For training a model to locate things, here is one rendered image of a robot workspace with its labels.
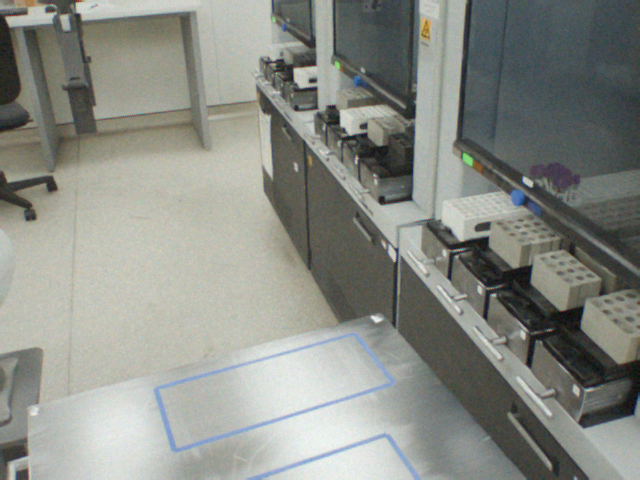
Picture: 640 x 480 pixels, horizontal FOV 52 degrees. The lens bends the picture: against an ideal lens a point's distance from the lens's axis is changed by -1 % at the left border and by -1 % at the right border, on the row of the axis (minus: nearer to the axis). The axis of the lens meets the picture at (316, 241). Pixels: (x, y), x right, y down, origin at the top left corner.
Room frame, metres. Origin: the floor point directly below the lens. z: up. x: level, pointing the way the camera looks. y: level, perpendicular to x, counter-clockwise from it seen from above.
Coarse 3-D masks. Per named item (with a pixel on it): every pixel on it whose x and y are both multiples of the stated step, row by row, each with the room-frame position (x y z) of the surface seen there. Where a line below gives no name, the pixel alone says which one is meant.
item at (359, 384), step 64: (384, 320) 0.95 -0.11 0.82; (128, 384) 0.80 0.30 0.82; (192, 384) 0.80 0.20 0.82; (256, 384) 0.79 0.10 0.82; (320, 384) 0.79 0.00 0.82; (384, 384) 0.78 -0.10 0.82; (64, 448) 0.67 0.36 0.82; (128, 448) 0.67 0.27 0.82; (192, 448) 0.66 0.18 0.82; (256, 448) 0.66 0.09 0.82; (320, 448) 0.66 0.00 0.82; (384, 448) 0.65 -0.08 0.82; (448, 448) 0.65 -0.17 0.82
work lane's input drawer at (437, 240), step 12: (432, 228) 1.30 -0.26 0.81; (444, 228) 1.29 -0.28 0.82; (432, 240) 1.28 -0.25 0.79; (444, 240) 1.24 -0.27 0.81; (456, 240) 1.24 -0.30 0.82; (468, 240) 1.23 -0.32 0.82; (480, 240) 1.24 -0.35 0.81; (408, 252) 1.30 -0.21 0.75; (432, 252) 1.28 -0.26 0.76; (444, 252) 1.23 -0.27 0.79; (456, 252) 1.21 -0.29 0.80; (420, 264) 1.25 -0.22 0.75; (432, 264) 1.26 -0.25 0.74; (444, 264) 1.22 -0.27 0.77; (444, 276) 1.22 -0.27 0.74
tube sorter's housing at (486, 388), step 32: (448, 0) 1.47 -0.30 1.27; (448, 32) 1.46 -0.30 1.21; (448, 64) 1.45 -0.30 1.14; (448, 96) 1.44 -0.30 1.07; (448, 128) 1.43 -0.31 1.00; (448, 160) 1.42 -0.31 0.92; (448, 192) 1.41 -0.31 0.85; (480, 192) 1.39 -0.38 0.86; (416, 256) 1.35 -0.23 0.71; (416, 288) 1.35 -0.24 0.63; (448, 288) 1.20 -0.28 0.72; (416, 320) 1.34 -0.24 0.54; (448, 320) 1.19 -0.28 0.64; (480, 320) 1.07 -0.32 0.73; (416, 352) 1.33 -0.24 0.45; (448, 352) 1.18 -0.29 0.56; (480, 352) 1.05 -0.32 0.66; (512, 352) 0.96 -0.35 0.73; (448, 384) 1.16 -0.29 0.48; (480, 384) 1.04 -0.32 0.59; (512, 384) 0.94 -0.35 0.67; (480, 416) 1.03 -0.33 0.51; (512, 416) 0.91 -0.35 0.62; (608, 416) 0.78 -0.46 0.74; (512, 448) 0.91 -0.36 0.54; (544, 448) 0.84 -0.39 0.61; (576, 448) 0.76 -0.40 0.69; (608, 448) 0.72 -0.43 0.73
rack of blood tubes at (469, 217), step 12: (504, 192) 1.37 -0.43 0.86; (444, 204) 1.32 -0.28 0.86; (456, 204) 1.31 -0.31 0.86; (468, 204) 1.31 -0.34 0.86; (480, 204) 1.31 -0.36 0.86; (492, 204) 1.31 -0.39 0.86; (504, 204) 1.30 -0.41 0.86; (444, 216) 1.31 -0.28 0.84; (456, 216) 1.26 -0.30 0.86; (468, 216) 1.26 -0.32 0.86; (480, 216) 1.25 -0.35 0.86; (492, 216) 1.25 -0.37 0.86; (504, 216) 1.26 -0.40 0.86; (456, 228) 1.26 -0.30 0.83; (468, 228) 1.24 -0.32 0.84; (480, 228) 1.30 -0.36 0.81
